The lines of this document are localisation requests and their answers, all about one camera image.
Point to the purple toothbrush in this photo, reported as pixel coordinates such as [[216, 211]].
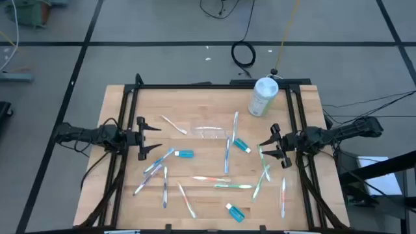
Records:
[[148, 179], [165, 188]]

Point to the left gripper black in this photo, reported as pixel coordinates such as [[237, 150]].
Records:
[[140, 139]]

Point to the green bag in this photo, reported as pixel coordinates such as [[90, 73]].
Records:
[[29, 13]]

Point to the clear acrylic organizer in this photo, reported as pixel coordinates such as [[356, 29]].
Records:
[[209, 132]]

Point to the small black round foot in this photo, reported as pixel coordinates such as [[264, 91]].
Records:
[[274, 71]]

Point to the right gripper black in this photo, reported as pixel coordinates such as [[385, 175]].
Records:
[[287, 143]]

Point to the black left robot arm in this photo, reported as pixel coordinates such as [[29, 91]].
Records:
[[84, 134]]

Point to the pale orange toothbrush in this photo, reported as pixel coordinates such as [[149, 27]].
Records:
[[174, 125]]

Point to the black metal stand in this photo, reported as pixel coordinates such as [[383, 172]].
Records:
[[377, 168]]

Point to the white green wipes canister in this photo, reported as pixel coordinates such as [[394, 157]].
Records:
[[263, 97]]

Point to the white box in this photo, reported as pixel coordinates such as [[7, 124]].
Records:
[[386, 185]]

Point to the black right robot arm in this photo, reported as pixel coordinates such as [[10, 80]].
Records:
[[341, 130]]

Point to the grey floor bar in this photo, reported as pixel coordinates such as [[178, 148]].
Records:
[[16, 77]]

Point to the black box on floor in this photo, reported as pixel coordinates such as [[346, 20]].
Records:
[[5, 112]]

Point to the green toothbrush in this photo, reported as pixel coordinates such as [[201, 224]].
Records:
[[260, 183], [233, 186], [263, 162]]

